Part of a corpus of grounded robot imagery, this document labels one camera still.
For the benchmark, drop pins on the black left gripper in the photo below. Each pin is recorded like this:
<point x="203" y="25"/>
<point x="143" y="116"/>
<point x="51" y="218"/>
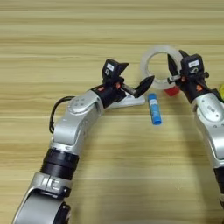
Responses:
<point x="112" y="93"/>

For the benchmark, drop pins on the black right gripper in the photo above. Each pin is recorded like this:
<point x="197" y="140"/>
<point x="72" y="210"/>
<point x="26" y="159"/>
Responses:
<point x="192" y="87"/>

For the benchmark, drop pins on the clear tape roll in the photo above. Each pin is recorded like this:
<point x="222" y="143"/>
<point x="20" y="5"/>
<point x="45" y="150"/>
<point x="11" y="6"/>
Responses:
<point x="145" y="59"/>

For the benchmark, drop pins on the blue glue stick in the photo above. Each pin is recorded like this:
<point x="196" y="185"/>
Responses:
<point x="154" y="109"/>

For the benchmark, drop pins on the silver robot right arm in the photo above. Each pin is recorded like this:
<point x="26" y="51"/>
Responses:
<point x="211" y="122"/>

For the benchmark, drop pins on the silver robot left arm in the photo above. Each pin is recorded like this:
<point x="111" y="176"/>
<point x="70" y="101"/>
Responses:
<point x="75" y="122"/>

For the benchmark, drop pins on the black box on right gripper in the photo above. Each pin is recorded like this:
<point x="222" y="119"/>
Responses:
<point x="192" y="64"/>

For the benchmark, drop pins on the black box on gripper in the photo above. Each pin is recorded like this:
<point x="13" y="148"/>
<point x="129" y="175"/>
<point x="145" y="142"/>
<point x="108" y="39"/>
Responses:
<point x="192" y="64"/>
<point x="112" y="70"/>

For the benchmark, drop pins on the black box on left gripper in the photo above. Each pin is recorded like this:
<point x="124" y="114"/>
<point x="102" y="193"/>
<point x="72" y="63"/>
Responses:
<point x="112" y="70"/>

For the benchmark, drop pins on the white rectangular dongle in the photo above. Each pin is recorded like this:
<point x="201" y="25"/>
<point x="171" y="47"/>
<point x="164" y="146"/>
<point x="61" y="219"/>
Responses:
<point x="132" y="101"/>

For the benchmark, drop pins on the red cube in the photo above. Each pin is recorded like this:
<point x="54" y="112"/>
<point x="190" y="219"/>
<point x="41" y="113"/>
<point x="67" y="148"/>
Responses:
<point x="172" y="91"/>

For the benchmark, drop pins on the green block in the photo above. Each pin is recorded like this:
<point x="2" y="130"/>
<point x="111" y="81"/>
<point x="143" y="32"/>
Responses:
<point x="222" y="92"/>

